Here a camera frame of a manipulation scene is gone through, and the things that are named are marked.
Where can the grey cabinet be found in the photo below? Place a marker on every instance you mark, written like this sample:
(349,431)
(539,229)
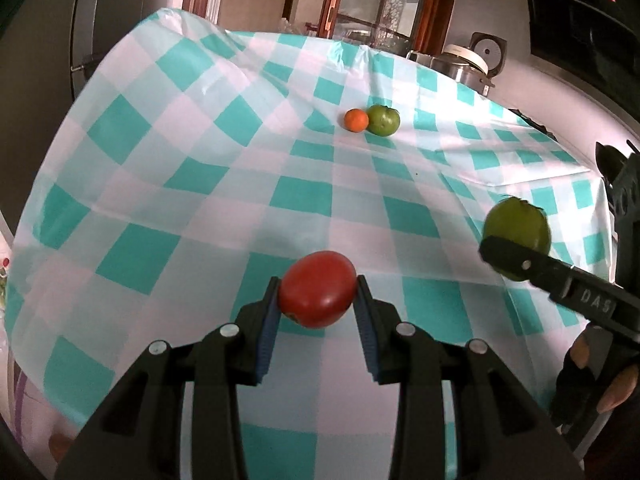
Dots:
(75,25)

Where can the wooden glass door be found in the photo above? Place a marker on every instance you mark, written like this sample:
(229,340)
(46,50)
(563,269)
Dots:
(337,0)

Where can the green tomato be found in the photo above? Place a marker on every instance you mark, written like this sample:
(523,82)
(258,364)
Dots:
(517,225)
(384,120)

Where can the black wall cabinet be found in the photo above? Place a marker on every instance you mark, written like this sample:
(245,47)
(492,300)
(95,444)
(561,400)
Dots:
(565,15)

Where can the person's right hand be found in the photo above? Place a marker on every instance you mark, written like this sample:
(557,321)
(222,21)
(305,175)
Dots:
(575,390)

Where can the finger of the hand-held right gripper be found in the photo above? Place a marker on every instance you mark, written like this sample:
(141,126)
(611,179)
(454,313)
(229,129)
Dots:
(550,275)
(627,220)

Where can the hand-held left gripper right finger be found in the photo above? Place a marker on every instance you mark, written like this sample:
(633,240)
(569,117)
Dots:
(367,332)

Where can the steel pot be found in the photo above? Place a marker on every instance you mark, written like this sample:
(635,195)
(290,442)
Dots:
(450,67)

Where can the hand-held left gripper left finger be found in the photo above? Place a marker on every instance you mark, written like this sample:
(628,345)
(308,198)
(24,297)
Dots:
(267,332)

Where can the teal white checkered tablecloth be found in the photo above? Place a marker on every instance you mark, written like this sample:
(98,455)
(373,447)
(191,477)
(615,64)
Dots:
(200,210)

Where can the small red tomato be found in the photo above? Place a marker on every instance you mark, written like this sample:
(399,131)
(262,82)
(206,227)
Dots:
(317,287)

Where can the white rice cooker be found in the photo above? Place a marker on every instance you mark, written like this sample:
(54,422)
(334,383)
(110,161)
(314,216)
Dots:
(480,57)

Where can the orange mandarin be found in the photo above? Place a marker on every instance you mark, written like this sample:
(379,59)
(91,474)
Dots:
(356,120)

